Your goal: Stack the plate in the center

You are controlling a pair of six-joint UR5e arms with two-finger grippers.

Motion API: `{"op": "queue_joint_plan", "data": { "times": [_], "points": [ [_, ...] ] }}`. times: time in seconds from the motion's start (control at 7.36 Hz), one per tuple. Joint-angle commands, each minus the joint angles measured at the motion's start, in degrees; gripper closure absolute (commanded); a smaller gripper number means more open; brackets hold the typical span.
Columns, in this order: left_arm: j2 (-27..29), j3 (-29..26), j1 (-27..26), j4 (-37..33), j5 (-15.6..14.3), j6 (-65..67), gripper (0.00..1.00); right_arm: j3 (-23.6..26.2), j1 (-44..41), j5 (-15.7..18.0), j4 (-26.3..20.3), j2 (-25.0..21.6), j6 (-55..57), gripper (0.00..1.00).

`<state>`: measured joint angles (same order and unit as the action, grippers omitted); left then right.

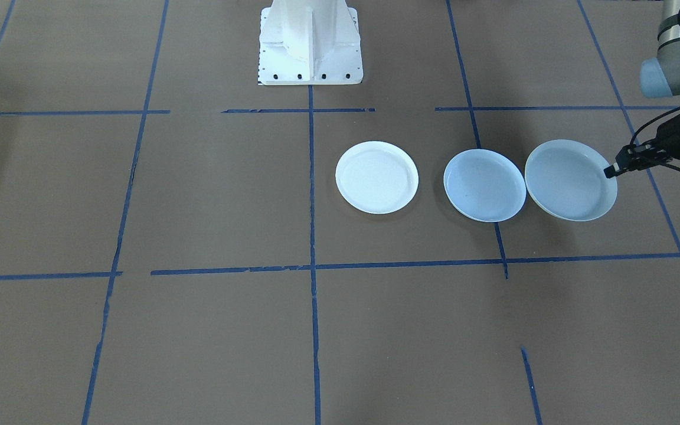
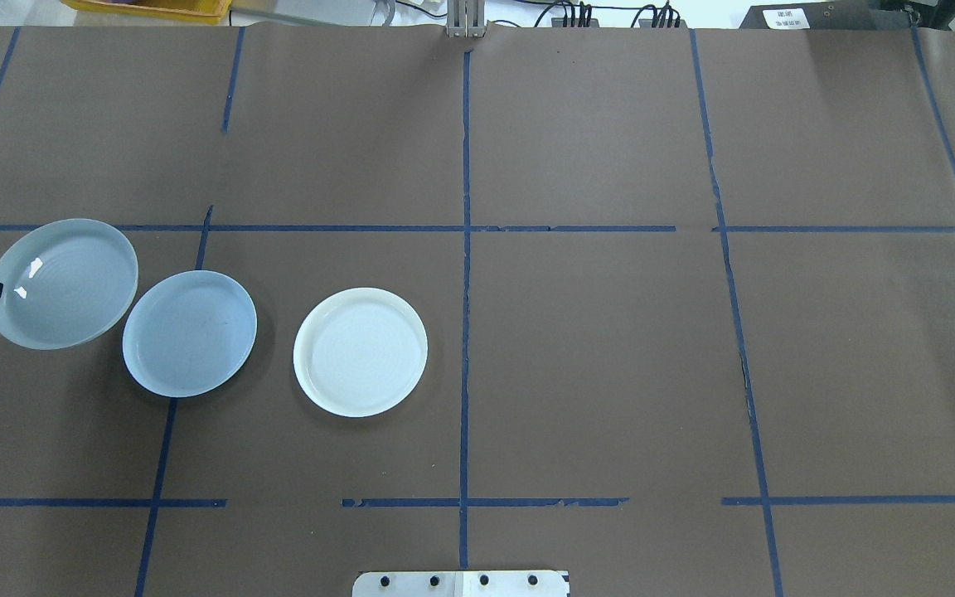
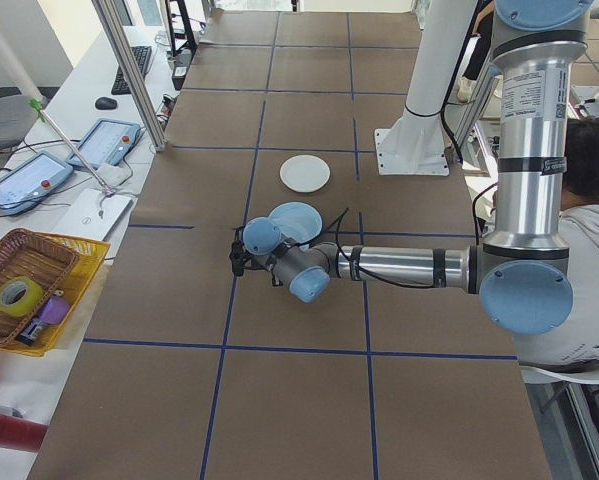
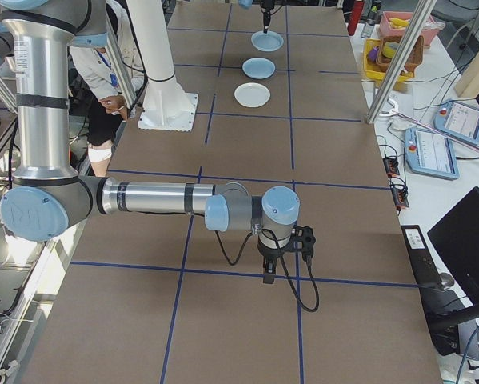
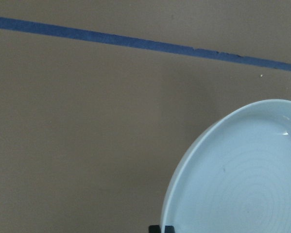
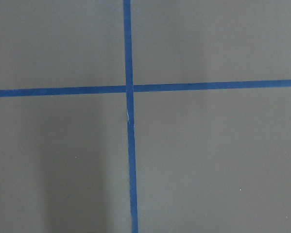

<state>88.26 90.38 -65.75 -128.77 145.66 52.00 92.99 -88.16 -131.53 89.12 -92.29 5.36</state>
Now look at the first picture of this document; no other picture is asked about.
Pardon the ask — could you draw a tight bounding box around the white round plate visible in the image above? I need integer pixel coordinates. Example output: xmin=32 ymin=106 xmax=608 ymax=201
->
xmin=335 ymin=140 xmax=420 ymax=214

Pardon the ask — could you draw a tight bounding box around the white pedestal column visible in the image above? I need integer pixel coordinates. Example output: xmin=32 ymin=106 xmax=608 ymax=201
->
xmin=256 ymin=0 xmax=364 ymax=86

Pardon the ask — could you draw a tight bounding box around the light blue round plate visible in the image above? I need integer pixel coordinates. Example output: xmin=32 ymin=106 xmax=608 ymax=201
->
xmin=524 ymin=139 xmax=618 ymax=222
xmin=443 ymin=149 xmax=527 ymax=223

